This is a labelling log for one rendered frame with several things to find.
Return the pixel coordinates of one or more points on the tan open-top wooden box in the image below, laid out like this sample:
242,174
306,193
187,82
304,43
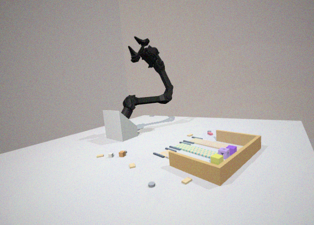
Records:
216,154

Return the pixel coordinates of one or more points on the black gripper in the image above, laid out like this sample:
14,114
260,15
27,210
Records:
136,55

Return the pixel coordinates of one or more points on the small orange cube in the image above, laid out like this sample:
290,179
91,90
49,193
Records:
122,153

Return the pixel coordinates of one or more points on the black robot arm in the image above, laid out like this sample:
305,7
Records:
155,61

